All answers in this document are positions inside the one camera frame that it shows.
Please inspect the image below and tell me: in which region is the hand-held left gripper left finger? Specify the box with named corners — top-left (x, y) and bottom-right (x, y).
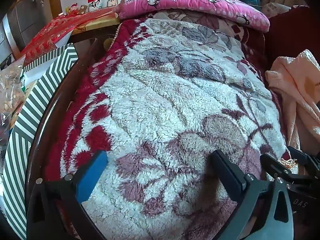
top-left (26, 151), bottom-right (108, 240)

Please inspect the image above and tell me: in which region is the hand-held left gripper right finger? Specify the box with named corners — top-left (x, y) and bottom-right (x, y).
top-left (208, 149), bottom-right (293, 240)

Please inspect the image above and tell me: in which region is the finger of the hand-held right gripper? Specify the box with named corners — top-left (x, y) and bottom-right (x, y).
top-left (287, 146), bottom-right (320, 173)
top-left (260, 154), bottom-right (292, 180)

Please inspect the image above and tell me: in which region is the striped cardboard box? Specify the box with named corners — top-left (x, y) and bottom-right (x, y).
top-left (0, 43), bottom-right (80, 240)

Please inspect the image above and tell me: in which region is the clear bag of snacks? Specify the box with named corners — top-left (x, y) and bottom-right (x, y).
top-left (0, 55), bottom-right (27, 153)

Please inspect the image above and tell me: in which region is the peach towel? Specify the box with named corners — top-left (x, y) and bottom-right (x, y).
top-left (265, 49), bottom-right (320, 160)

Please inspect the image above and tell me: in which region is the dark wooden chair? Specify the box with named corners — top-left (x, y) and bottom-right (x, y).
top-left (26, 37), bottom-right (105, 188)

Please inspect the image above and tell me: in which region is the floral fleece blanket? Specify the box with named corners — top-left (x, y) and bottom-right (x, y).
top-left (42, 11), bottom-right (293, 240)

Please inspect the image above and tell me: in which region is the maroon cloth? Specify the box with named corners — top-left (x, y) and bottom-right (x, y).
top-left (260, 6), bottom-right (320, 75)

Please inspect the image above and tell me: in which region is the red patterned cloth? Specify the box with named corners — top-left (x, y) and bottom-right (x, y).
top-left (20, 11), bottom-right (120, 60)

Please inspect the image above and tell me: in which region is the wooden table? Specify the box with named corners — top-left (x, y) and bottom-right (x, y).
top-left (71, 14), bottom-right (120, 37)

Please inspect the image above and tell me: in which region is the grey cabinet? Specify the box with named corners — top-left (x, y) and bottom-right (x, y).
top-left (2, 0), bottom-right (63, 55)

